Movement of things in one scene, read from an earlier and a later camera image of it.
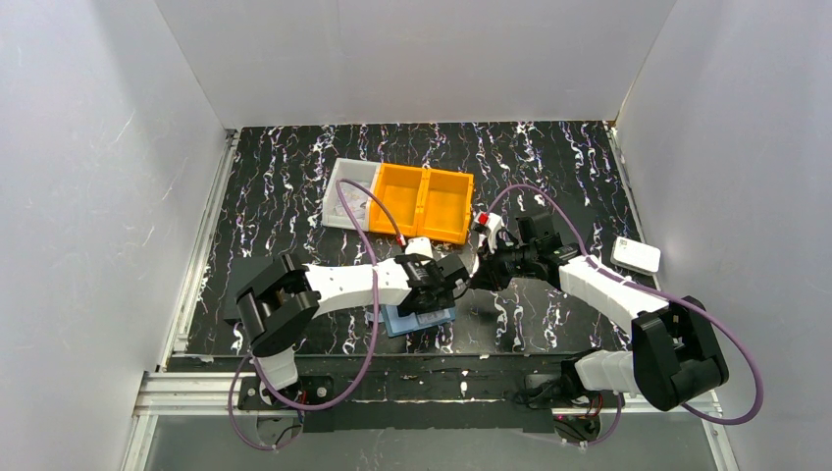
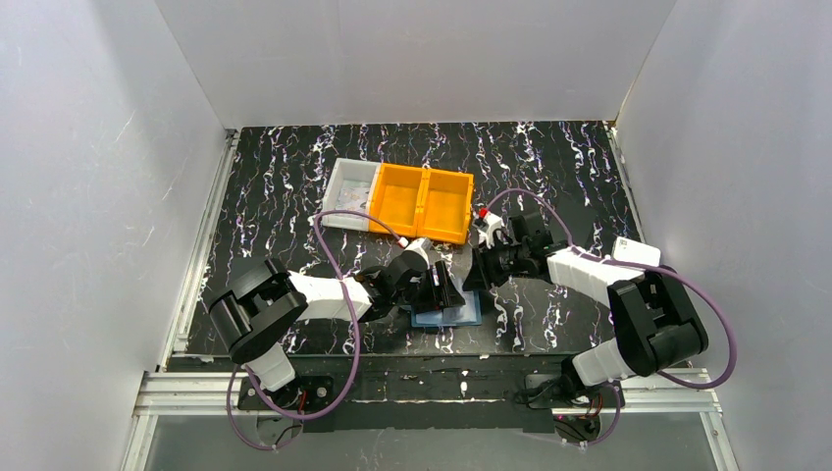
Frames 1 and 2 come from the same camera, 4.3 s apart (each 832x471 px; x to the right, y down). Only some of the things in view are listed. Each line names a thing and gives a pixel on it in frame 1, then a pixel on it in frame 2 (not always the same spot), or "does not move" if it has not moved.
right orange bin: [444, 205] does not move
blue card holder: [395, 324] → [468, 314]
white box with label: [636, 255] does not move
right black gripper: [496, 265] does not move
